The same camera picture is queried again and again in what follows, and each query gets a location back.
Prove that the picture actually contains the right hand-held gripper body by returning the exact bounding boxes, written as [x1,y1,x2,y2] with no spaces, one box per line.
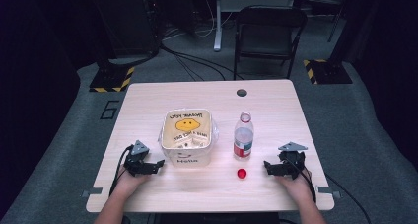
[277,141,310,181]

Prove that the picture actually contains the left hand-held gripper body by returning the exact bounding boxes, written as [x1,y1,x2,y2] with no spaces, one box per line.
[123,139,151,178]

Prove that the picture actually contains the white square bin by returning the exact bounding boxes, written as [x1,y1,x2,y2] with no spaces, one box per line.
[160,109,214,168]

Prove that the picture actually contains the clear plastic bottle red label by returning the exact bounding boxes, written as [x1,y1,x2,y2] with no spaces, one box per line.
[233,111,255,162]

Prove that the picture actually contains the person's left hand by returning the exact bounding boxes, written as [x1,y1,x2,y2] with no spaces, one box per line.
[112,164,151,199]

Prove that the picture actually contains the person's right hand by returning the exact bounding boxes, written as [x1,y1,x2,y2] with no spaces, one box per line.
[275,169,315,204]

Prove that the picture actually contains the black folding chair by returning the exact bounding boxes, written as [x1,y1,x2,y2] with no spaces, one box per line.
[232,4,309,81]

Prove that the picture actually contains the black stand column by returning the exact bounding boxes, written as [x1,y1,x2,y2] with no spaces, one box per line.
[88,0,163,69]

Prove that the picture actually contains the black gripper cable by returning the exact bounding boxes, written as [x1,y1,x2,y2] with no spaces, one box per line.
[285,157,373,224]
[108,144,134,197]

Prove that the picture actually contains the grey metal table bracket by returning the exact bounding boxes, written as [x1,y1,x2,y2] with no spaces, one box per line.
[81,187,105,199]
[315,186,342,199]

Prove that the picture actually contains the black yellow striped base plate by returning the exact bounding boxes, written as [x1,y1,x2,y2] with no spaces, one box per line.
[302,58,353,86]
[88,65,136,94]

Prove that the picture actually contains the black floor cables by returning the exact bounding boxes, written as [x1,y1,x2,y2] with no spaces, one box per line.
[160,43,244,82]

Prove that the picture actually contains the white desk frame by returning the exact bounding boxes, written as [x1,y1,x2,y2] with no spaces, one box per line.
[212,0,299,52]

